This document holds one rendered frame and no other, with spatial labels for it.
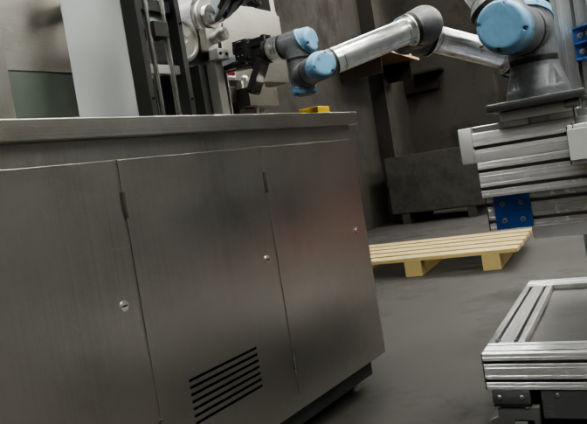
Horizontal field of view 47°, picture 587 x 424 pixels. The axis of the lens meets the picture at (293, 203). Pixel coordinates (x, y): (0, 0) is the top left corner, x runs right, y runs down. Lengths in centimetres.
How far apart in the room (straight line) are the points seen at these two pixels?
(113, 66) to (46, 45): 29
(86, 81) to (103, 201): 69
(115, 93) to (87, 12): 24
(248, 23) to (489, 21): 148
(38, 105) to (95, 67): 22
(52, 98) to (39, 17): 24
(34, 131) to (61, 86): 87
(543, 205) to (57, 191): 114
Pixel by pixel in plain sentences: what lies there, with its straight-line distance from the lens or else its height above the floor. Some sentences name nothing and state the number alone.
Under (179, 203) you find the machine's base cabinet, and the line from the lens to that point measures 154.
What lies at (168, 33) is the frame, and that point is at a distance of 183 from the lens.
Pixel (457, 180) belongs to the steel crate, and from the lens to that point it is 744.
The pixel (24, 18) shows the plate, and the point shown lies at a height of 129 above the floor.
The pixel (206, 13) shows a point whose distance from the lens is 215.
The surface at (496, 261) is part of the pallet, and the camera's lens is 412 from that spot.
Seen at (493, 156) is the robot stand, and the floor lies 69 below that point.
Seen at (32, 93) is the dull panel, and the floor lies 108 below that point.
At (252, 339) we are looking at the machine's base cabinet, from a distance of 172.
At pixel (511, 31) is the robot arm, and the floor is 96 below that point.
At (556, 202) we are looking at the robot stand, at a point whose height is 56.
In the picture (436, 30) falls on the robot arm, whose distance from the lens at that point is 207.
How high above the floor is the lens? 72
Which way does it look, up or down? 2 degrees down
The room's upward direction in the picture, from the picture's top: 9 degrees counter-clockwise
